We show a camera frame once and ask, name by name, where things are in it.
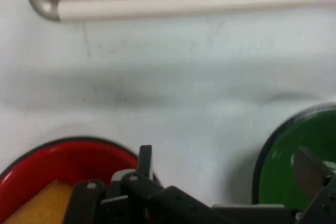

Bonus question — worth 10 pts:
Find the green bowl with black rim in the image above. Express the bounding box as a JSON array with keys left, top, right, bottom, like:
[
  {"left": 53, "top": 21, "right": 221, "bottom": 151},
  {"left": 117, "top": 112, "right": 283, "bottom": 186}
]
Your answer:
[{"left": 252, "top": 103, "right": 336, "bottom": 212}]

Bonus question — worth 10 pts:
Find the red bowl with black rim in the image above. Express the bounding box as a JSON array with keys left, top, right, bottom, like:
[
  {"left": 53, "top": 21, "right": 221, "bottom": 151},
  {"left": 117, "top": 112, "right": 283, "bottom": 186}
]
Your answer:
[{"left": 0, "top": 136, "right": 161, "bottom": 224}]

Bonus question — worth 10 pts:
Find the yellow wooden block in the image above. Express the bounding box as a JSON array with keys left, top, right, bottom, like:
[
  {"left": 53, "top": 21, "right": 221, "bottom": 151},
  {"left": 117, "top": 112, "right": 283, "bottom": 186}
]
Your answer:
[{"left": 5, "top": 179, "right": 76, "bottom": 224}]

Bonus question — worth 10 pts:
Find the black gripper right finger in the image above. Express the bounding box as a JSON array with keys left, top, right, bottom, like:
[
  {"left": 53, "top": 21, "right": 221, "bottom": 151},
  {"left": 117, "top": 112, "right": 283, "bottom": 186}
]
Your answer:
[{"left": 292, "top": 146, "right": 336, "bottom": 224}]

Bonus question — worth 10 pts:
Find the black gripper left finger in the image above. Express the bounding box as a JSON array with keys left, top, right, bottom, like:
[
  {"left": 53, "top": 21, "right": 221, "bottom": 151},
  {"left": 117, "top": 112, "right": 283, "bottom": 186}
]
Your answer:
[{"left": 62, "top": 144, "right": 211, "bottom": 224}]

